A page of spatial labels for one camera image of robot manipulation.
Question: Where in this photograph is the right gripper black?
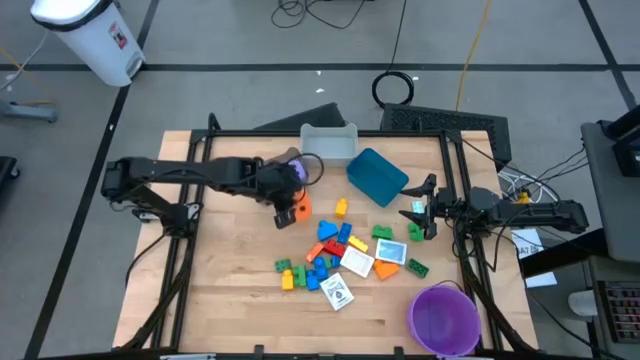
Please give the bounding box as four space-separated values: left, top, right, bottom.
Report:
398 174 469 240

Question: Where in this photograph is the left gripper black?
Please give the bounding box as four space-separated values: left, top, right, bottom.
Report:
258 160 304 230

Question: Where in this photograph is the orange foam die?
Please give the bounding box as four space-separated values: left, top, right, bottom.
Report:
292 189 314 224

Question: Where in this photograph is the light blue rounded block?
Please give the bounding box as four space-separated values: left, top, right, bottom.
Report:
317 219 340 242

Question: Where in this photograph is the purple foam die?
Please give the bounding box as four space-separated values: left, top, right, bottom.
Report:
288 155 309 185

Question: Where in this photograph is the red plastic block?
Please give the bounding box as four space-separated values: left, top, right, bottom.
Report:
323 239 347 259

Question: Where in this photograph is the orange block with stud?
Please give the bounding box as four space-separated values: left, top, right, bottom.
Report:
373 259 401 281

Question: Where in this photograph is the teal plastic bin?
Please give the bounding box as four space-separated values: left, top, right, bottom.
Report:
345 147 410 209

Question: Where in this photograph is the white plastic bin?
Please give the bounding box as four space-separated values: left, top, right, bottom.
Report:
298 122 360 168

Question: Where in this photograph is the black perforated panel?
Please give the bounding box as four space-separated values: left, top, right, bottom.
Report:
379 103 514 172

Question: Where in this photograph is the white printed paper label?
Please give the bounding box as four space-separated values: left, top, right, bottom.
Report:
509 228 546 260

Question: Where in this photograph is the purple pumpkin bucket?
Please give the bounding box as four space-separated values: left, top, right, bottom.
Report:
406 284 482 360

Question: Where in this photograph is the white paper sheet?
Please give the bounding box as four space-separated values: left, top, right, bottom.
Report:
524 271 559 290

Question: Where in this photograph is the white computer mouse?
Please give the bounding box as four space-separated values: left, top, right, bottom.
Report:
567 289 600 317

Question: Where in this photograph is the grey side desk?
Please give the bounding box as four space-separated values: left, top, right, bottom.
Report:
579 119 640 265

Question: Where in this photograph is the black equipment box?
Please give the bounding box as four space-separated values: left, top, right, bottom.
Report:
597 103 640 177

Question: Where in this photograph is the black computer keyboard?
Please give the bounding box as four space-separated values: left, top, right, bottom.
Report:
597 279 640 346

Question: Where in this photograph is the white step trash can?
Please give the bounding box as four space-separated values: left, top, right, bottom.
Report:
29 0 147 89

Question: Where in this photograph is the grey chair base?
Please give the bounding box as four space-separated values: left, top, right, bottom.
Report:
0 97 59 124

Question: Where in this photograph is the black aluminium table frame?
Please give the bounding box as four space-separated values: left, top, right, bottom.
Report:
112 112 539 360

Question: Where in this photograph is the black coiled power cable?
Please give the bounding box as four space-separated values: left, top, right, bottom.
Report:
371 0 416 109

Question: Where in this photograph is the yellow extension cable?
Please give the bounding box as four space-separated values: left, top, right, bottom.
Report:
454 0 495 112

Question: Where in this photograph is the black tangled cable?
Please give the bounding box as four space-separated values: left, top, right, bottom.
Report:
269 0 374 30

